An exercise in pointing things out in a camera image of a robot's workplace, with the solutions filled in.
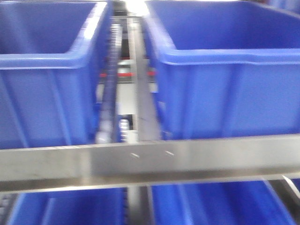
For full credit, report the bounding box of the right storage shelf rack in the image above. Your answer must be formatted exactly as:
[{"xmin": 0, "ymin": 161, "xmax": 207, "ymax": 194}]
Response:
[{"xmin": 0, "ymin": 135, "xmax": 300, "ymax": 193}]

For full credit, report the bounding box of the white roller track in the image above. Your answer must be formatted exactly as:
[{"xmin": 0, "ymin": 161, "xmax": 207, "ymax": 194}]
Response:
[{"xmin": 95, "ymin": 23, "xmax": 122, "ymax": 144}]

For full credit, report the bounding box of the blue target bin right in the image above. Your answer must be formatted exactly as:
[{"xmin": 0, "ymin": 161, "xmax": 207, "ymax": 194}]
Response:
[{"xmin": 143, "ymin": 0, "xmax": 300, "ymax": 140}]

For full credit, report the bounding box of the blue target bin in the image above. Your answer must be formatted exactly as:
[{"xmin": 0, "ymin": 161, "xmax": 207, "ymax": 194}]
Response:
[
  {"xmin": 0, "ymin": 0, "xmax": 113, "ymax": 149},
  {"xmin": 143, "ymin": 0, "xmax": 300, "ymax": 140}
]

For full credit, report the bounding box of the lower blue bin left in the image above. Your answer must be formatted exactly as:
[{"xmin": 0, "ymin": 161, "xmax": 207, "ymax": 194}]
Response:
[{"xmin": 7, "ymin": 188, "xmax": 125, "ymax": 225}]

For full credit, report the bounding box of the blue target bin left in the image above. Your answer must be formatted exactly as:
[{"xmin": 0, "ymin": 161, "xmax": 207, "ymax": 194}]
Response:
[{"xmin": 0, "ymin": 0, "xmax": 113, "ymax": 149}]

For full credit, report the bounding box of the lower blue bin right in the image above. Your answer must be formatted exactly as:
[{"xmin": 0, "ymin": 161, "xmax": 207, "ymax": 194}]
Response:
[{"xmin": 151, "ymin": 181, "xmax": 296, "ymax": 225}]

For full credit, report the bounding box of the steel divider rail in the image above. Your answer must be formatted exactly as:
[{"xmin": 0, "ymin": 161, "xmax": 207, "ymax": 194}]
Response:
[{"xmin": 127, "ymin": 17, "xmax": 161, "ymax": 141}]

